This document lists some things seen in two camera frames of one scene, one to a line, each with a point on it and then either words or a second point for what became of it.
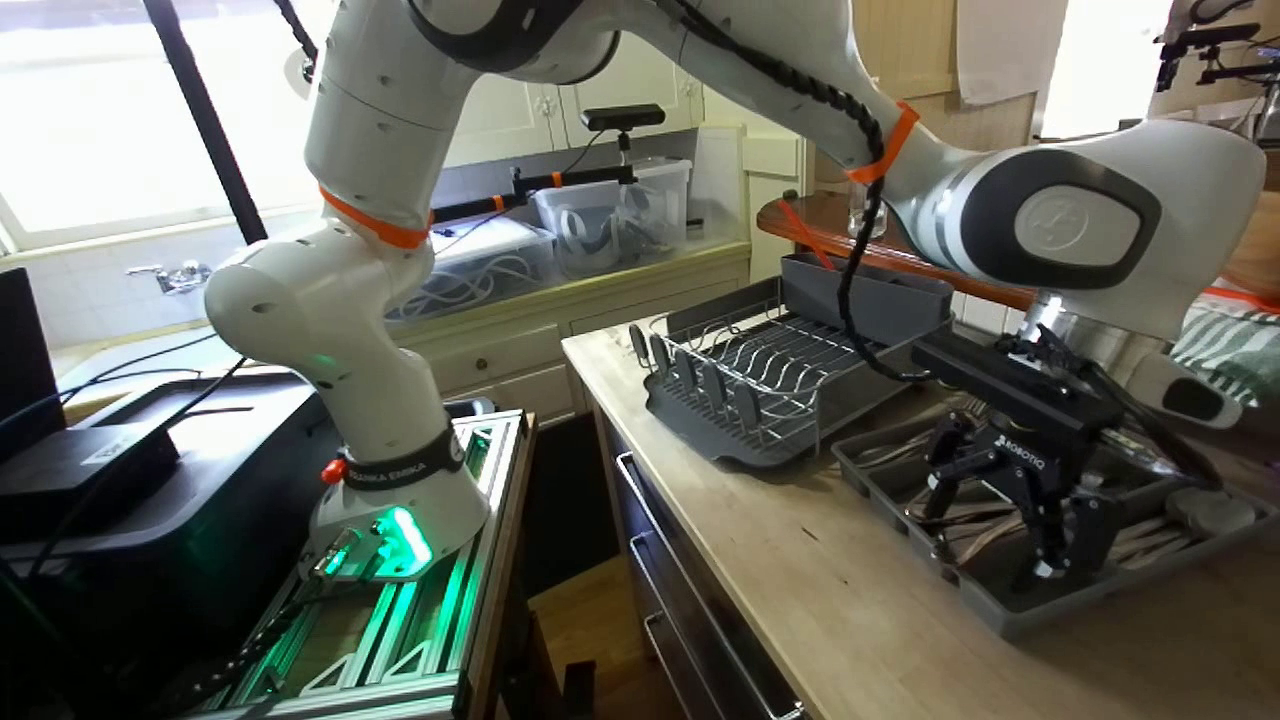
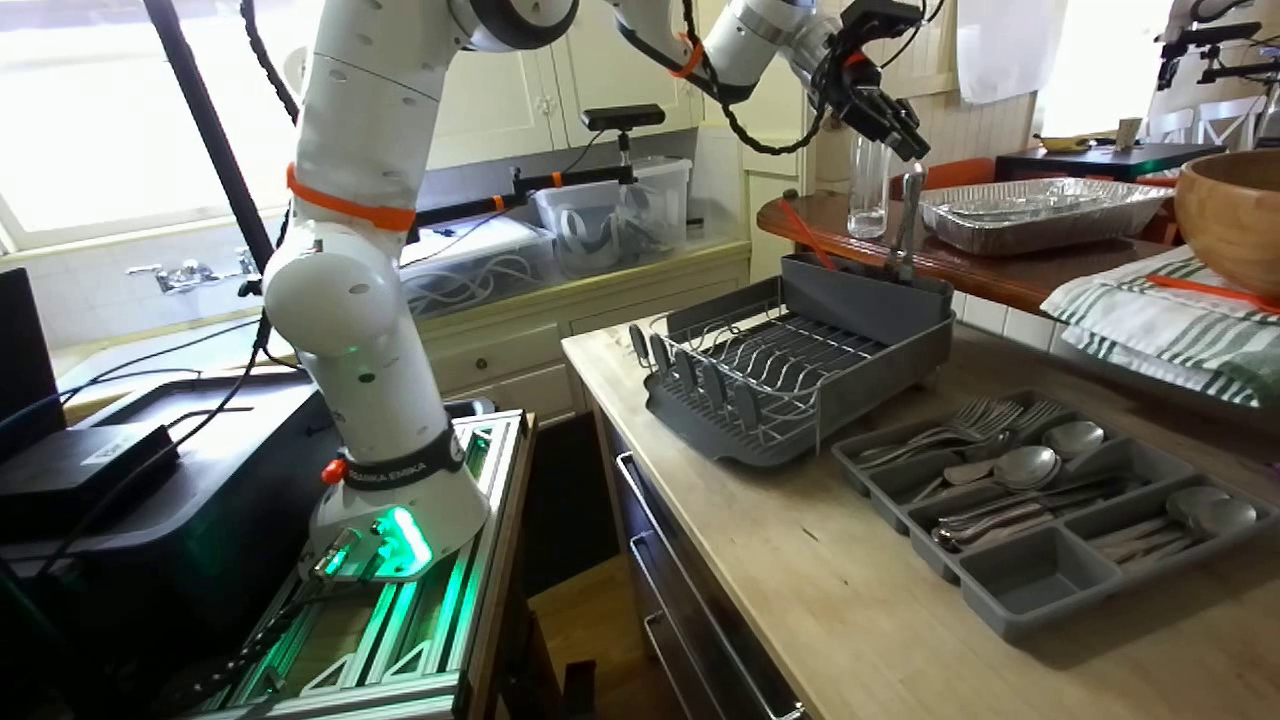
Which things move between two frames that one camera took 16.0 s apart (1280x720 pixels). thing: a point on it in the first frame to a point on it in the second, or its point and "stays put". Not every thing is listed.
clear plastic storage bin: (602, 225) stays put
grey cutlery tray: (1167, 524) stays put
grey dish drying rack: (767, 369) stays put
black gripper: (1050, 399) to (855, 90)
